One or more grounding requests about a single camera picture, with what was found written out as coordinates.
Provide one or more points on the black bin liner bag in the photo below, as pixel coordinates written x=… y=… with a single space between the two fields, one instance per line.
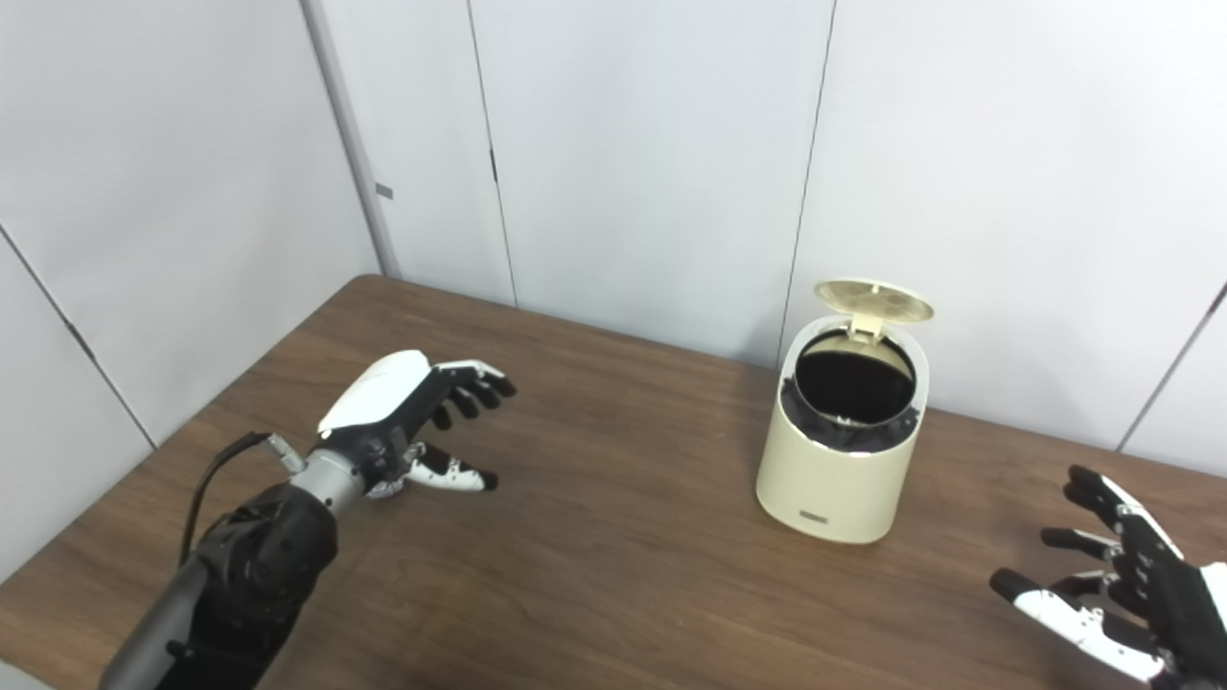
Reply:
x=848 y=436

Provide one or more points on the cream-colored desktop trash bin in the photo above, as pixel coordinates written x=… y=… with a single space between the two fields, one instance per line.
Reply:
x=834 y=489

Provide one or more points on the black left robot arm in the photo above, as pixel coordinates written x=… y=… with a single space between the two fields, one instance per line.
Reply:
x=240 y=585

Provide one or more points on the cream round bin lid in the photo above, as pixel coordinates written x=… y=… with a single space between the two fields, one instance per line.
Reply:
x=872 y=302

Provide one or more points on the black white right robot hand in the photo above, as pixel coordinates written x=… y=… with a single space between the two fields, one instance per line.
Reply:
x=1150 y=585

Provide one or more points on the grey wall corner post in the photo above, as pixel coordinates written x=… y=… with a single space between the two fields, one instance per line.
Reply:
x=350 y=134

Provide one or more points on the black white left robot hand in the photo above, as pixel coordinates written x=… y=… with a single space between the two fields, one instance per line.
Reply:
x=383 y=402

